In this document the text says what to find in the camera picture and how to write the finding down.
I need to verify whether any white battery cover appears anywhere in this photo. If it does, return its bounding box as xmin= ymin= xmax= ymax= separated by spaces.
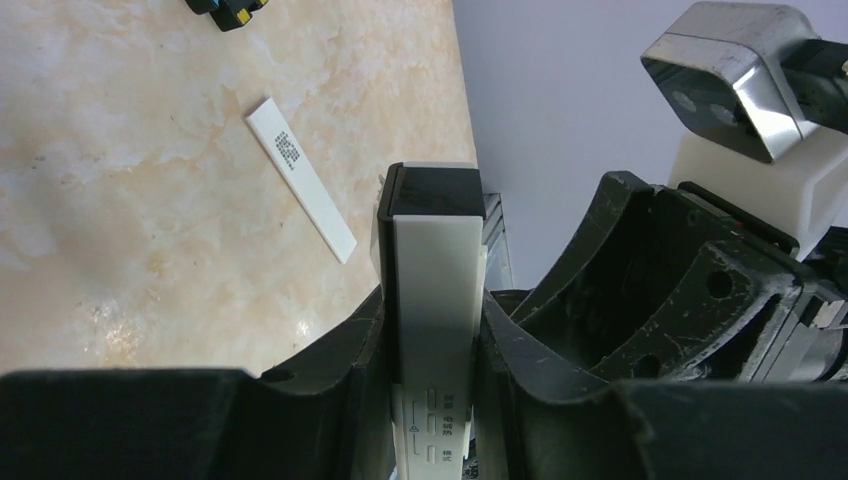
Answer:
xmin=245 ymin=97 xmax=358 ymax=264

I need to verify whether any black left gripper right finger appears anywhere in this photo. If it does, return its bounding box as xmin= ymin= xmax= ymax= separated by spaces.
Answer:
xmin=474 ymin=295 xmax=847 ymax=479

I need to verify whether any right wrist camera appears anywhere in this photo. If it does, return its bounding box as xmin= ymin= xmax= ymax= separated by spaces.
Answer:
xmin=639 ymin=1 xmax=848 ymax=260

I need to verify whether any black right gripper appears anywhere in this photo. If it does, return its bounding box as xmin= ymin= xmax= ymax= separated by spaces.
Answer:
xmin=512 ymin=171 xmax=847 ymax=382

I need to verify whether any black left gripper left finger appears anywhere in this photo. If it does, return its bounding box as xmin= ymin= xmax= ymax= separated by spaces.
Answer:
xmin=1 ymin=290 xmax=395 ymax=479

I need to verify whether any white remote control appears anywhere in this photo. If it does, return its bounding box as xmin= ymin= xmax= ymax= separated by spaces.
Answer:
xmin=374 ymin=162 xmax=487 ymax=479

